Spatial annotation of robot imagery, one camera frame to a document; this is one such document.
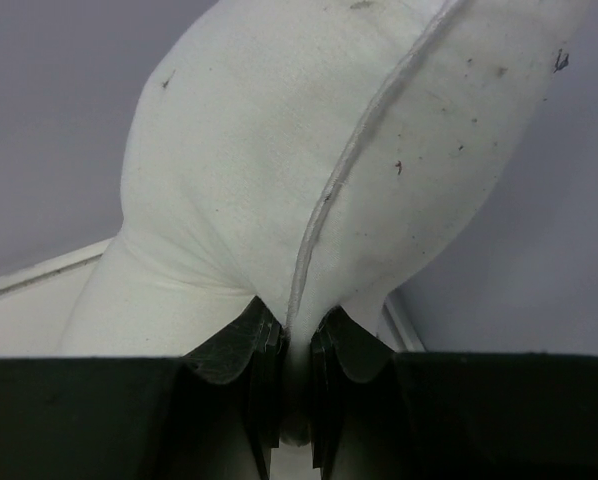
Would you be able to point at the white pillow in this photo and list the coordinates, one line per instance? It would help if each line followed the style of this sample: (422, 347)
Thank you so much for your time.
(310, 154)

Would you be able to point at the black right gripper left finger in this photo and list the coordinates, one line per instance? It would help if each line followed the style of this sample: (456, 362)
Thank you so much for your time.
(211, 414)

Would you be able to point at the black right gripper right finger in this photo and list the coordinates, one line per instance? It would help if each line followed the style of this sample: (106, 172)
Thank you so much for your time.
(380, 414)

